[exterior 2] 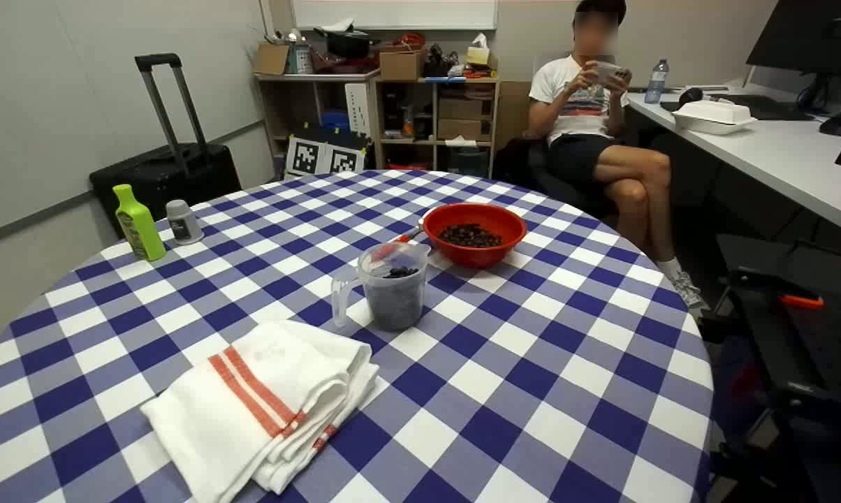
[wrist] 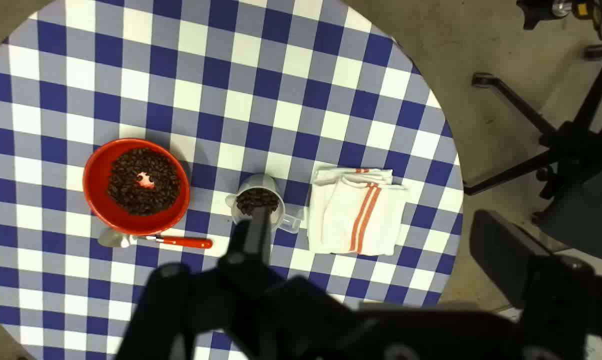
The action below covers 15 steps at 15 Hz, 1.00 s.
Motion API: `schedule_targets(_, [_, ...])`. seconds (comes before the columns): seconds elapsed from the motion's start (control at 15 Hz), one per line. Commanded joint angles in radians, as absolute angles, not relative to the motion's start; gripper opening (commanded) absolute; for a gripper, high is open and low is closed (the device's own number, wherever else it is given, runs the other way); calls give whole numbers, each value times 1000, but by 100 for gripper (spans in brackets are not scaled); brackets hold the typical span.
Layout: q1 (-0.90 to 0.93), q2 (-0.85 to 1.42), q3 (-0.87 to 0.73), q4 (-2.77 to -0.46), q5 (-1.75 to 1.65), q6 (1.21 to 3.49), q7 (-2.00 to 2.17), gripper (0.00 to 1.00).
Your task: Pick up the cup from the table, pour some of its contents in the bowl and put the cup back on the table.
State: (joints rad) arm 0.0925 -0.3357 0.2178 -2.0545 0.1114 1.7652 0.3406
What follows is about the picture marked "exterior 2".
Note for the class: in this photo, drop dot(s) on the large cardboard box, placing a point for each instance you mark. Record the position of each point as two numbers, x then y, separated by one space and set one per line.
401 62

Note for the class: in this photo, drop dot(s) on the black white calibration board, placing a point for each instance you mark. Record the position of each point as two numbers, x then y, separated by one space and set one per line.
324 158

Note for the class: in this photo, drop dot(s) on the wooden shelf unit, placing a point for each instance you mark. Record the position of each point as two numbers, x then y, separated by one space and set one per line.
409 120

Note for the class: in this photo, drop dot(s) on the green plastic bottle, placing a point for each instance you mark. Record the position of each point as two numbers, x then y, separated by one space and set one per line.
141 228

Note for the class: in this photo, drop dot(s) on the black wheeled suitcase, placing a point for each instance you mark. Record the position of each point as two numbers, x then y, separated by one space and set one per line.
172 178

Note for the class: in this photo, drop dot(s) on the red plastic bowl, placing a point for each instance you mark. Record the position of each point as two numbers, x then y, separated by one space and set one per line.
475 249

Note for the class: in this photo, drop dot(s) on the black keyboard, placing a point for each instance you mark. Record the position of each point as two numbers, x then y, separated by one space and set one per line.
764 104

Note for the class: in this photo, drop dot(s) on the small cardboard box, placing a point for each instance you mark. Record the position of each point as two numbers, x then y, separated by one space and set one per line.
271 59

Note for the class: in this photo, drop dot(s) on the small grey jar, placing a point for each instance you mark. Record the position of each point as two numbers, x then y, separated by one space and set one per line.
182 224

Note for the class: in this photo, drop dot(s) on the seated person white shirt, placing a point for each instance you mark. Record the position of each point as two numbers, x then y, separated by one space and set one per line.
577 112

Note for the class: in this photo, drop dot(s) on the black robot cart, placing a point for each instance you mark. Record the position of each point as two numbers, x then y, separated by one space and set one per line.
799 372

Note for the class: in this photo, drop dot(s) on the clear plastic measuring cup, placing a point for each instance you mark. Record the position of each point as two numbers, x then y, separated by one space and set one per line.
391 298

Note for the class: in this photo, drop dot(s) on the white plastic jug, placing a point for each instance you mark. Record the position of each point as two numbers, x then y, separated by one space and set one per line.
478 52

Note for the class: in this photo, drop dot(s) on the white foam food container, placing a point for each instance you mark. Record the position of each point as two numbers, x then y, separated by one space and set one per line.
714 116

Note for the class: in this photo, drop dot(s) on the blue white checkered tablecloth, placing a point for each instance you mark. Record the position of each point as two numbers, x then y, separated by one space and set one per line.
531 372

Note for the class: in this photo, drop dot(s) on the white desk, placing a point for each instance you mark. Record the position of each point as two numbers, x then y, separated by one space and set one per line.
791 158

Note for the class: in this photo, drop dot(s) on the black computer monitor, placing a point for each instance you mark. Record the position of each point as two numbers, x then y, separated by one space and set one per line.
805 38

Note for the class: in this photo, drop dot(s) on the white towel orange stripes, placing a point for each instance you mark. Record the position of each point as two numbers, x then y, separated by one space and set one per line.
251 408

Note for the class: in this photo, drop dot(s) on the clear water bottle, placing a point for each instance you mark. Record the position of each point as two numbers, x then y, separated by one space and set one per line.
657 85

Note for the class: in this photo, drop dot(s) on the black office chair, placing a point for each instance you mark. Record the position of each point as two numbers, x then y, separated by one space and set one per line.
531 171

